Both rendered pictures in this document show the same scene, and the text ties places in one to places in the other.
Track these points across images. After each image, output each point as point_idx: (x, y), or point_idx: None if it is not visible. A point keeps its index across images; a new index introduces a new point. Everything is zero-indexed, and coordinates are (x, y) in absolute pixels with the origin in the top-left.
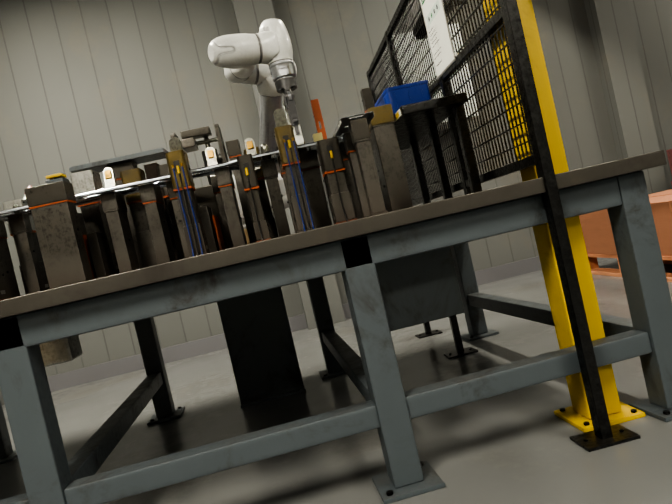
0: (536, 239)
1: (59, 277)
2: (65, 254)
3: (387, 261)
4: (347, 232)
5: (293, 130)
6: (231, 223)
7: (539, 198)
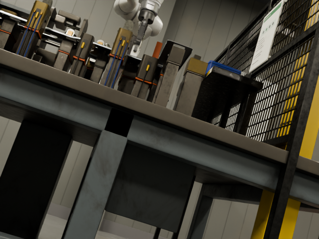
0: (259, 206)
1: None
2: None
3: (141, 159)
4: (120, 100)
5: (133, 47)
6: None
7: (278, 168)
